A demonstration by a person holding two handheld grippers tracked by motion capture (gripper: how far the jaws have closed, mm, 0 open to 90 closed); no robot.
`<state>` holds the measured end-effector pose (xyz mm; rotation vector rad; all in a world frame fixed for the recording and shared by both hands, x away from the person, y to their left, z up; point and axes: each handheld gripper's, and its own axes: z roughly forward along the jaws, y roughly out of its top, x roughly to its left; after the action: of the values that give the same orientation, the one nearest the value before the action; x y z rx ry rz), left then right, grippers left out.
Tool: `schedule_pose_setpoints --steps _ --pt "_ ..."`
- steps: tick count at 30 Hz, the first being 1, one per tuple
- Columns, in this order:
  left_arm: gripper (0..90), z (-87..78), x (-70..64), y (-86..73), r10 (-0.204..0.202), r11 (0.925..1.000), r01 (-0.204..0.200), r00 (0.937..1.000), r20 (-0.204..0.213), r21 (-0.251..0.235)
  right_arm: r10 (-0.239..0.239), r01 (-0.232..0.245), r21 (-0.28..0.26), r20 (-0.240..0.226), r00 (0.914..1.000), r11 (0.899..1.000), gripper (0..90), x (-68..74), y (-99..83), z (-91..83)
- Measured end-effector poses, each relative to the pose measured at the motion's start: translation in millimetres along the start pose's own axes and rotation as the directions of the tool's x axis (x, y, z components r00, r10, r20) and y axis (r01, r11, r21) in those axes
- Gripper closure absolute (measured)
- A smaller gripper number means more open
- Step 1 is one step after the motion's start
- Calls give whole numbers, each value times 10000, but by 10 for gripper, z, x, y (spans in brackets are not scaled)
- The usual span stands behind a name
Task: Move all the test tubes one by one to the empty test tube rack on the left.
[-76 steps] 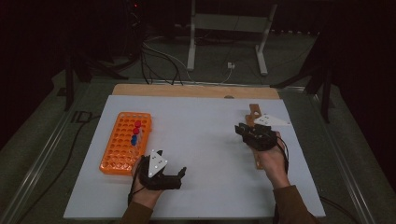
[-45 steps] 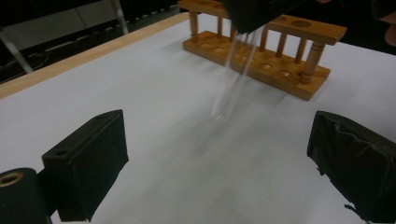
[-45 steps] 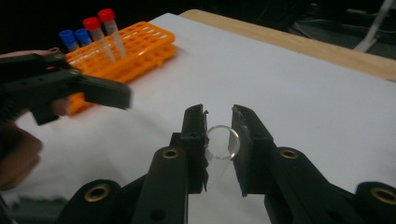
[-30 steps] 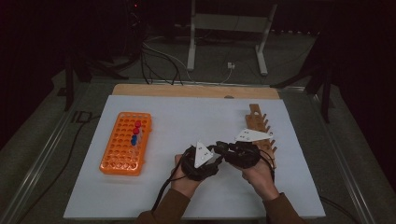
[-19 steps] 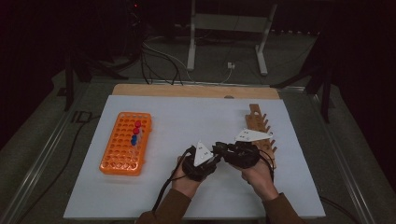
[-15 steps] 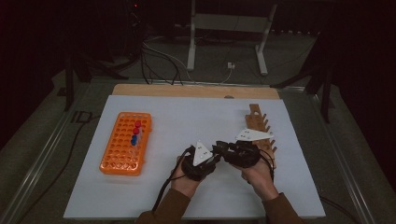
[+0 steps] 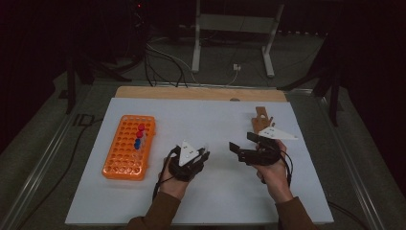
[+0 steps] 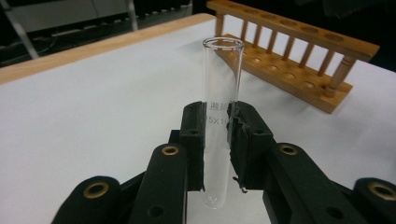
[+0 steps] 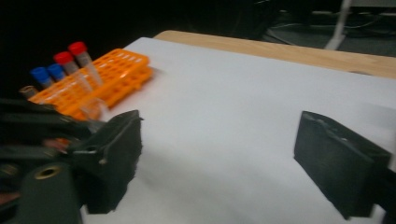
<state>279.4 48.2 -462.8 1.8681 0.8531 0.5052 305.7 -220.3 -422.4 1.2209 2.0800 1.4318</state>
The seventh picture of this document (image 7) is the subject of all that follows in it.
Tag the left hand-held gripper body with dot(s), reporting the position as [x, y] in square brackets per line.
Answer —
[186, 156]

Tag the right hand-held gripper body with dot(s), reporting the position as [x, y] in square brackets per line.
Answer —
[261, 155]

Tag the wooden tube rack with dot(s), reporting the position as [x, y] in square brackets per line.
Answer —
[260, 123]

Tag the blue capped test tube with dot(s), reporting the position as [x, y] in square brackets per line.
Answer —
[138, 141]
[137, 146]

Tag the orange plastic tube rack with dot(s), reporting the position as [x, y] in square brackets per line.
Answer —
[124, 153]

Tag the person's right hand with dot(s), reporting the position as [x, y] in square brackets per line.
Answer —
[276, 179]

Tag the person's left hand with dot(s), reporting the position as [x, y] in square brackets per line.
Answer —
[172, 187]

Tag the white board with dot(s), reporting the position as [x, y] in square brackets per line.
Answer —
[204, 121]

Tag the wooden table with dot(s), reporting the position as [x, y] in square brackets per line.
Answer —
[191, 93]

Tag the white plug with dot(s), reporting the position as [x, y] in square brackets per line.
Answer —
[236, 67]

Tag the black stand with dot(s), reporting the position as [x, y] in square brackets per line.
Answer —
[71, 89]
[333, 102]

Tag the white metal stand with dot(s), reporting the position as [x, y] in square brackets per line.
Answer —
[234, 24]

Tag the dark equipment rack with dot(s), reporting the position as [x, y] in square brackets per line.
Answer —
[139, 22]

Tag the aluminium frame rail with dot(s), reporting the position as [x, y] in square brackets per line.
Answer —
[204, 85]
[354, 172]
[41, 166]

